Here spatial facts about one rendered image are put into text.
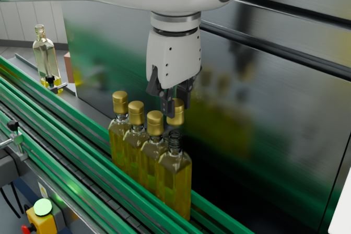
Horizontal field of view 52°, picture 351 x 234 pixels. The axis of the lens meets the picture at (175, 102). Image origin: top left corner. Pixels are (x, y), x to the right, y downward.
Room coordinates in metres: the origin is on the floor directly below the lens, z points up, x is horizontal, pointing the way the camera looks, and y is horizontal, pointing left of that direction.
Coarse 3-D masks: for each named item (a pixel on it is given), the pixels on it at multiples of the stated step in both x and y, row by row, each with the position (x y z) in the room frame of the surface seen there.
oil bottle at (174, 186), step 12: (168, 156) 0.57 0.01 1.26; (180, 156) 0.57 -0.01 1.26; (168, 168) 0.56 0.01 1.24; (180, 168) 0.55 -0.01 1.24; (168, 180) 0.56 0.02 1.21; (180, 180) 0.55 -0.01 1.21; (168, 192) 0.56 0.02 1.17; (180, 192) 0.55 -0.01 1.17; (168, 204) 0.56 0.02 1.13; (180, 204) 0.55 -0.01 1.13
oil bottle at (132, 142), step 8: (144, 128) 0.66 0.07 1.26; (128, 136) 0.65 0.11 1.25; (136, 136) 0.64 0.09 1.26; (144, 136) 0.64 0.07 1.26; (128, 144) 0.64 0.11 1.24; (136, 144) 0.63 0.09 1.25; (128, 152) 0.64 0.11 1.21; (136, 152) 0.62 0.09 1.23; (128, 160) 0.64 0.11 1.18; (136, 160) 0.62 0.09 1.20; (128, 168) 0.65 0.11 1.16; (136, 168) 0.63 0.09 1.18; (136, 176) 0.63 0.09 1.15
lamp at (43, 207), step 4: (40, 200) 0.66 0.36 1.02; (44, 200) 0.66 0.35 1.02; (48, 200) 0.67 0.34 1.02; (36, 204) 0.65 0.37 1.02; (40, 204) 0.65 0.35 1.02; (44, 204) 0.65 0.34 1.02; (48, 204) 0.65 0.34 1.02; (36, 208) 0.64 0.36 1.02; (40, 208) 0.64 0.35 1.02; (44, 208) 0.64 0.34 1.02; (48, 208) 0.64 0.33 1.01; (36, 212) 0.64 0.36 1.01; (40, 212) 0.63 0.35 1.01; (44, 212) 0.64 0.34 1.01; (48, 212) 0.64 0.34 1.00; (40, 216) 0.63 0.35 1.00; (44, 216) 0.63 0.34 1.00
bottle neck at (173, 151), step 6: (174, 132) 0.59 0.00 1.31; (180, 132) 0.59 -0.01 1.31; (168, 138) 0.58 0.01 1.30; (174, 138) 0.57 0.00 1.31; (180, 138) 0.57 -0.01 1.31; (168, 144) 0.58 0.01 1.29; (174, 144) 0.57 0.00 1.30; (180, 144) 0.57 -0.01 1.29; (168, 150) 0.58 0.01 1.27; (174, 150) 0.57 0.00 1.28; (180, 150) 0.57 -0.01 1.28; (174, 156) 0.57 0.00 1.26
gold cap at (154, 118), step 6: (150, 114) 0.62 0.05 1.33; (156, 114) 0.62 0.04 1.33; (162, 114) 0.62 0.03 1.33; (150, 120) 0.61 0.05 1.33; (156, 120) 0.60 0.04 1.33; (162, 120) 0.62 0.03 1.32; (150, 126) 0.61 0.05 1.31; (156, 126) 0.60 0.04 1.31; (162, 126) 0.61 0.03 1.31; (150, 132) 0.61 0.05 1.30; (156, 132) 0.60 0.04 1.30; (162, 132) 0.61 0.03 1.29
